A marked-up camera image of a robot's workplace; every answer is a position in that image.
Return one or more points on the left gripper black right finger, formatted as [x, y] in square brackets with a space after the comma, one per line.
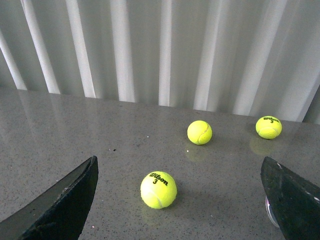
[295, 201]

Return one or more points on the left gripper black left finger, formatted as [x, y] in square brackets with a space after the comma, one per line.
[60, 212]

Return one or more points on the wilson 3 tennis ball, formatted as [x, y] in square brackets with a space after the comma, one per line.
[158, 190]
[268, 127]

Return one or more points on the plain yellow tennis ball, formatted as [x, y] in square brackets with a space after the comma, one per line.
[199, 132]

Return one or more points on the clear plastic tennis ball can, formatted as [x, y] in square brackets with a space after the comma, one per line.
[270, 214]

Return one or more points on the Wilson 3 tennis ball near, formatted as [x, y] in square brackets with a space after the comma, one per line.
[158, 190]

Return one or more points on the Wilson 3 tennis ball far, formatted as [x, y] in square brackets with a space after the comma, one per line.
[268, 127]

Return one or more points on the white pleated curtain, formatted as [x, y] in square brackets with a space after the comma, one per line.
[244, 57]

